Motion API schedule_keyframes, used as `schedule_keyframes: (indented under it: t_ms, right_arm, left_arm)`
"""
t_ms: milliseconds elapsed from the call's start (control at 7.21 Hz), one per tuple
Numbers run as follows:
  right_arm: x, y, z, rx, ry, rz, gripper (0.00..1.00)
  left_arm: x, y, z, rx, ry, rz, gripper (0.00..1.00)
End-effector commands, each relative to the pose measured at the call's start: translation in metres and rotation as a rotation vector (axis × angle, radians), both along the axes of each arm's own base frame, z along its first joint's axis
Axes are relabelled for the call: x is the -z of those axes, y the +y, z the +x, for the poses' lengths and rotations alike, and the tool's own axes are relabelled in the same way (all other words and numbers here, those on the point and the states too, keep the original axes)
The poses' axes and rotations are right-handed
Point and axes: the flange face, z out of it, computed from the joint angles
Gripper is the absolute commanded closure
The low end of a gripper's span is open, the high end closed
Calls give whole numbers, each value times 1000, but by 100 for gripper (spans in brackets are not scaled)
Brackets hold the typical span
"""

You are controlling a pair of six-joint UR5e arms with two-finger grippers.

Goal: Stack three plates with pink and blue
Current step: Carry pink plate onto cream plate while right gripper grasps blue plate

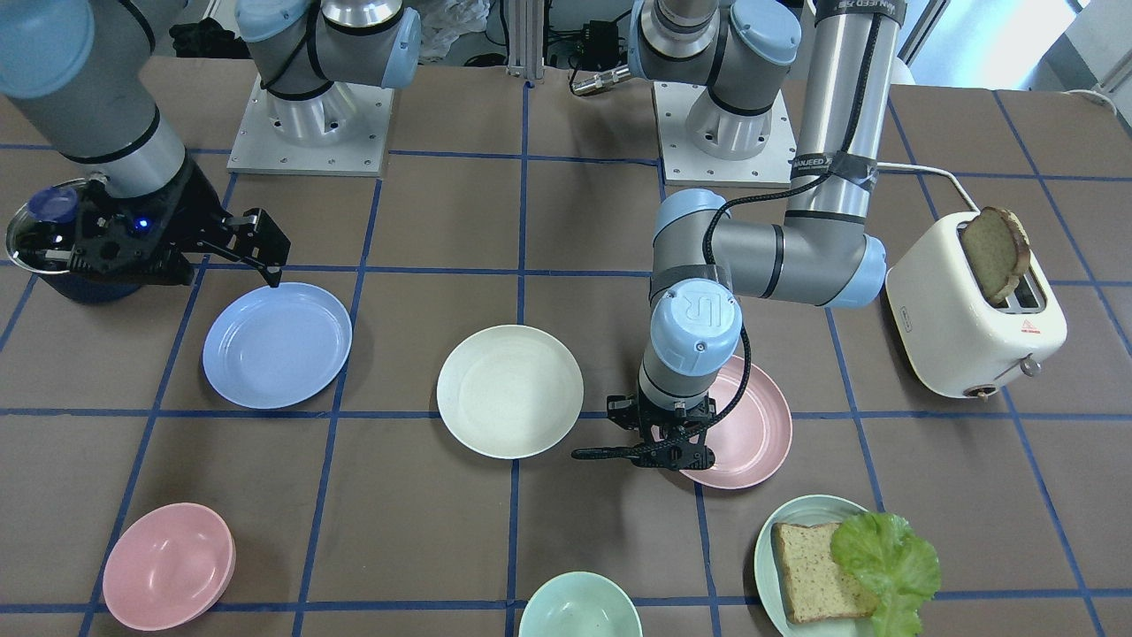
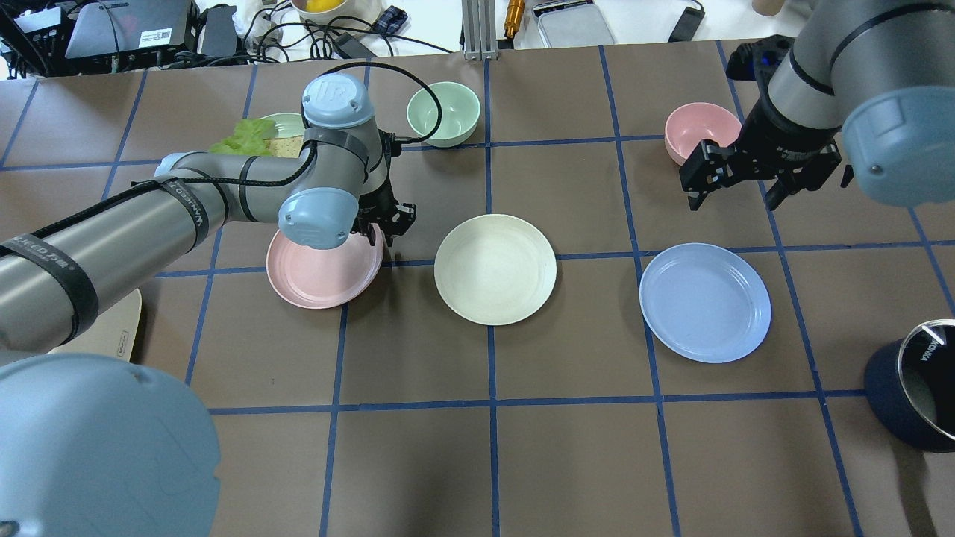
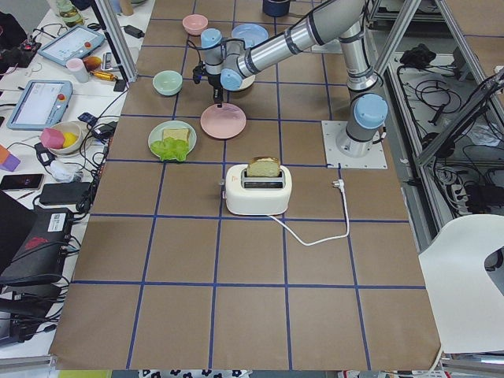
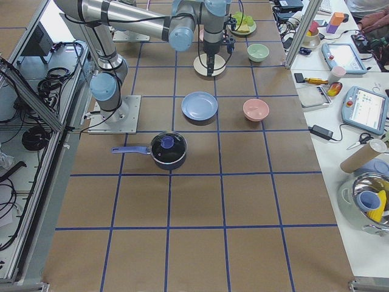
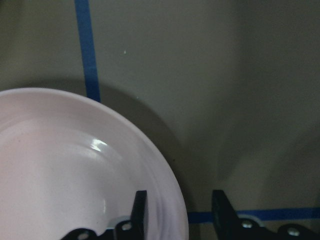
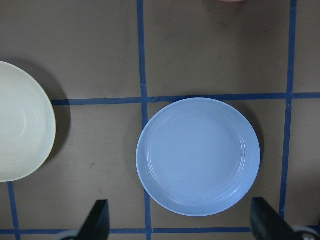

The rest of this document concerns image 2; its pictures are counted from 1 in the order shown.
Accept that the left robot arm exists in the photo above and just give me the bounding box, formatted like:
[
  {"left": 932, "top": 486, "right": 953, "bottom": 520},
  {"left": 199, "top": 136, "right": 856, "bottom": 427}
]
[{"left": 1, "top": 66, "right": 416, "bottom": 536}]

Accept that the silver metal tin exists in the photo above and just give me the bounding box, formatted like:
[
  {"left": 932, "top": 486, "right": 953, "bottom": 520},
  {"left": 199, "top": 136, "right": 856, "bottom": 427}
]
[{"left": 532, "top": 1, "right": 616, "bottom": 48}]

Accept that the green bowl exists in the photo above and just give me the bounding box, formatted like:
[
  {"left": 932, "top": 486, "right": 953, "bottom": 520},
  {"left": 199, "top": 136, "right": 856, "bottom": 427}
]
[{"left": 406, "top": 81, "right": 482, "bottom": 148}]

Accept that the lettuce leaf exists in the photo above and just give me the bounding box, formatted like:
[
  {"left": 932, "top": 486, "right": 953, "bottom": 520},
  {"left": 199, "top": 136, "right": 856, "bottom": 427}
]
[{"left": 208, "top": 119, "right": 276, "bottom": 156}]

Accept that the white bowl with yellow item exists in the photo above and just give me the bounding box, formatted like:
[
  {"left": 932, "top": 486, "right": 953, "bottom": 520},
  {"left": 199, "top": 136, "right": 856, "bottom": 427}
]
[{"left": 291, "top": 1, "right": 384, "bottom": 28}]

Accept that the white toaster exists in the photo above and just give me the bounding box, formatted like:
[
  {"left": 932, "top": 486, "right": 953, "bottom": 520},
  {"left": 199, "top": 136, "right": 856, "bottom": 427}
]
[{"left": 48, "top": 289, "right": 143, "bottom": 362}]

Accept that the cream plate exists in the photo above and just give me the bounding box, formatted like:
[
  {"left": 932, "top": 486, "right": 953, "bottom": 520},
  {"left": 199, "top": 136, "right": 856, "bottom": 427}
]
[{"left": 433, "top": 214, "right": 558, "bottom": 326}]

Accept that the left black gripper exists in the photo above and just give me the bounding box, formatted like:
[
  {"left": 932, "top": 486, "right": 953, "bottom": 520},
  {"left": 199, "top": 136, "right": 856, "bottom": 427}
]
[{"left": 356, "top": 131, "right": 417, "bottom": 247}]

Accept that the orange metal cylinder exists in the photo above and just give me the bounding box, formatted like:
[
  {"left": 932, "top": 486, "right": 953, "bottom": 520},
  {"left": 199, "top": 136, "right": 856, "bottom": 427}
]
[{"left": 504, "top": 0, "right": 526, "bottom": 40}]

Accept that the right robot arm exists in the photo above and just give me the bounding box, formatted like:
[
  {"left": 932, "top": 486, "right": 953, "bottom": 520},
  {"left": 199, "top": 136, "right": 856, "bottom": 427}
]
[{"left": 679, "top": 1, "right": 954, "bottom": 210}]

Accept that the aluminium frame post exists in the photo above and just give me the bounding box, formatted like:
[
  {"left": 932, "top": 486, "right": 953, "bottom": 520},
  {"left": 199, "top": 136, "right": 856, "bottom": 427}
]
[{"left": 461, "top": 0, "right": 499, "bottom": 61}]

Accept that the pink plate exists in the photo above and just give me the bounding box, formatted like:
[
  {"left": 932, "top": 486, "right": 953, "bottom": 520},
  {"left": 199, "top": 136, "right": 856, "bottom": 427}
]
[{"left": 266, "top": 225, "right": 384, "bottom": 310}]

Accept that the blue plate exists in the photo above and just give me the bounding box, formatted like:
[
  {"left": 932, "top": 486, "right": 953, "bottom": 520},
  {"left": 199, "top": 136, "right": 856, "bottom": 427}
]
[{"left": 639, "top": 242, "right": 773, "bottom": 364}]

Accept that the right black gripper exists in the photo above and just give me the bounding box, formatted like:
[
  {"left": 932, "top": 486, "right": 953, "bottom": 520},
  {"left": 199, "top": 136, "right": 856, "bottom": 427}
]
[{"left": 679, "top": 36, "right": 842, "bottom": 211}]

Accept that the pink bowl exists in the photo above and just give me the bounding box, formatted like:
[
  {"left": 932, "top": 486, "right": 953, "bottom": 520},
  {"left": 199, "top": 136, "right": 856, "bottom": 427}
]
[{"left": 664, "top": 102, "right": 742, "bottom": 166}]

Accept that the black power adapter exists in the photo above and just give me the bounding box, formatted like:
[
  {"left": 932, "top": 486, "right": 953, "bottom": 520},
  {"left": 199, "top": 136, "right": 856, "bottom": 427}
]
[{"left": 332, "top": 33, "right": 378, "bottom": 59}]

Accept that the black electronics box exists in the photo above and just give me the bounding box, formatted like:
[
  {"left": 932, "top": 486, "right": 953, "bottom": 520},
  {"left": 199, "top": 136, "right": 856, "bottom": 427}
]
[{"left": 15, "top": 0, "right": 198, "bottom": 72}]

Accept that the bread slice on plate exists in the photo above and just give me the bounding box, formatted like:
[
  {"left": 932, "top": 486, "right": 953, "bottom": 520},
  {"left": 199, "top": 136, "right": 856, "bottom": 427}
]
[{"left": 265, "top": 136, "right": 304, "bottom": 159}]

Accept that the green plate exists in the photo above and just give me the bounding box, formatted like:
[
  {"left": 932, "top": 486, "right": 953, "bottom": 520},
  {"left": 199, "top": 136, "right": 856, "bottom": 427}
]
[{"left": 260, "top": 113, "right": 306, "bottom": 139}]

